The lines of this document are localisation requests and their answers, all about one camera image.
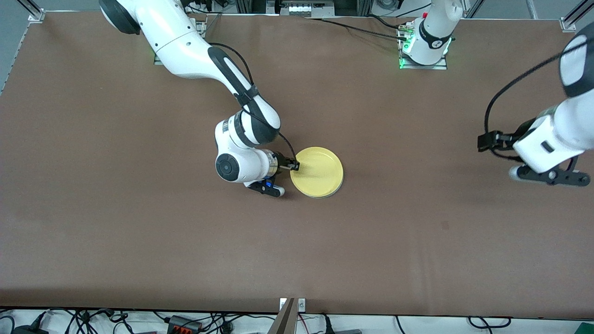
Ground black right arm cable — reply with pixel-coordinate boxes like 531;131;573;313
209;43;297;163

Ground black cable on table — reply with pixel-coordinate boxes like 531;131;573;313
304;15;409;41

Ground white socket strip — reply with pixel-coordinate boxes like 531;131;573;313
288;2;336;18

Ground yellow plate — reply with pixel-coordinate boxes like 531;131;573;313
290;147;344;198

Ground black power strip red switches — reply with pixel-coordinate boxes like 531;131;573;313
167;315;203;334

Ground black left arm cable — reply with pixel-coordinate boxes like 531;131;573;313
484;44;594;136

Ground black looped floor cable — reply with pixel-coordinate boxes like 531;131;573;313
468;316;512;328

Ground aluminium frame profile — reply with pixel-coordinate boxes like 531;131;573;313
561;0;594;32
16;0;45;23

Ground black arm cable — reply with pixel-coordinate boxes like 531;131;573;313
484;44;594;136
209;43;297;163

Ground grey camera pole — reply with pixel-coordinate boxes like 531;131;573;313
268;298;298;334

